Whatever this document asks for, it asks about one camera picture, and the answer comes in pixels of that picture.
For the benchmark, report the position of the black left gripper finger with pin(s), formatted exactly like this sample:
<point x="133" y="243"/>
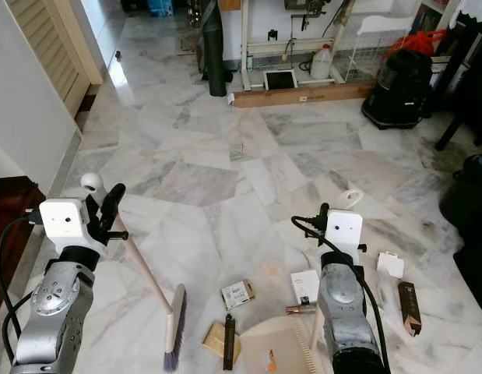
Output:
<point x="113" y="204"/>

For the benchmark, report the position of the beige broom with purple bristles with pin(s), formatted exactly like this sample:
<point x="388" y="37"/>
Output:
<point x="151" y="284"/>

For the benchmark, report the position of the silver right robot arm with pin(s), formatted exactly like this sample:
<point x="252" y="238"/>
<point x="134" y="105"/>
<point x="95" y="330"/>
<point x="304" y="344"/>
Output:
<point x="346" y="319"/>

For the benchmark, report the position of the white flat box with print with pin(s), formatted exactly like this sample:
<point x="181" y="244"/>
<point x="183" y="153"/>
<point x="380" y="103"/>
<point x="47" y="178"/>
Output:
<point x="306" y="285"/>

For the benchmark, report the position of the plain white small box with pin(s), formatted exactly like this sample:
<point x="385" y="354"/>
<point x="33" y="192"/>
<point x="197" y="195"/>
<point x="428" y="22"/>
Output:
<point x="390" y="265"/>

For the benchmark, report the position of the dark wooden cabinet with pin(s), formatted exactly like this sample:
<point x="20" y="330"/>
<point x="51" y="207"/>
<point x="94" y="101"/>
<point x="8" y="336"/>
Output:
<point x="15" y="234"/>

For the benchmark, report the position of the copper coloured tube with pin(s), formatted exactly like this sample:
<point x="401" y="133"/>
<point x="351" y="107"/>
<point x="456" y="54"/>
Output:
<point x="301" y="308"/>

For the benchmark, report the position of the small printed cardboard box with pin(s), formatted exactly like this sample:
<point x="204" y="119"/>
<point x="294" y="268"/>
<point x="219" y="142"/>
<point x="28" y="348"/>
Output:
<point x="237" y="294"/>

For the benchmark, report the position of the dark brown long box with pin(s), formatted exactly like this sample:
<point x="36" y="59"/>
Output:
<point x="409" y="309"/>

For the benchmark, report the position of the long wooden board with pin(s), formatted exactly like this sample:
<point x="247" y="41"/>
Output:
<point x="303" y="95"/>

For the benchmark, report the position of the black round bin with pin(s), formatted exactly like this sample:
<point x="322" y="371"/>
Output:
<point x="466" y="191"/>

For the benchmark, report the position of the white framed black panel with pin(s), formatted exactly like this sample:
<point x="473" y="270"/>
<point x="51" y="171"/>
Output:
<point x="279" y="79"/>

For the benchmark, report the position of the tan cardboard box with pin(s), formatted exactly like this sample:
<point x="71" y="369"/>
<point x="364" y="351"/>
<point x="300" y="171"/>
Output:
<point x="214" y="340"/>

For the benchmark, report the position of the white plastic jug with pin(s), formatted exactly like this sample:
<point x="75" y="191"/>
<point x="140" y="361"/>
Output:
<point x="321" y="65"/>

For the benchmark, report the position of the black canister vacuum cleaner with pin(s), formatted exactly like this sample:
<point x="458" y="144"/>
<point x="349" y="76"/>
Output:
<point x="400" y="86"/>

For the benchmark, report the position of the beige louvred wooden door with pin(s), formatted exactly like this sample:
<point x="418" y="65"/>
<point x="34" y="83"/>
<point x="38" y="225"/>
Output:
<point x="58" y="43"/>

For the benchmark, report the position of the white metal rack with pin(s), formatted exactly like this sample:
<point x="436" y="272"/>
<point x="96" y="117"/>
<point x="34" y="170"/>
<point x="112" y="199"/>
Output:
<point x="365" y="51"/>

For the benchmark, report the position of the black rolled mat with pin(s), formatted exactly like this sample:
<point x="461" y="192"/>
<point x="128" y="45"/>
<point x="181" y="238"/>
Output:
<point x="214" y="51"/>

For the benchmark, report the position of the black furniture leg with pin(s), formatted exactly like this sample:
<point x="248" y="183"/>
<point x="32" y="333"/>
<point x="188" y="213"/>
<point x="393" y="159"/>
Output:
<point x="459" y="93"/>

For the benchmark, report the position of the blue box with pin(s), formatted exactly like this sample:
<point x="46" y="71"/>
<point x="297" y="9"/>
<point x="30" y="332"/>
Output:
<point x="160" y="6"/>

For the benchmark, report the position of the red bundled cloth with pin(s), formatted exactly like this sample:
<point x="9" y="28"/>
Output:
<point x="420" y="40"/>

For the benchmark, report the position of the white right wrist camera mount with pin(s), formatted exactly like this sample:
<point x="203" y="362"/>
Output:
<point x="345" y="230"/>

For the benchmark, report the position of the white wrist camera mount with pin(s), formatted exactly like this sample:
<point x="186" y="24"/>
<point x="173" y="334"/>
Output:
<point x="64" y="221"/>
<point x="345" y="230"/>

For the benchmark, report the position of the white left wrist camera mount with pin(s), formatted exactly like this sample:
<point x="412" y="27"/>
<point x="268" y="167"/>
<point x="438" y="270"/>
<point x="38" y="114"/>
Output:
<point x="64" y="221"/>

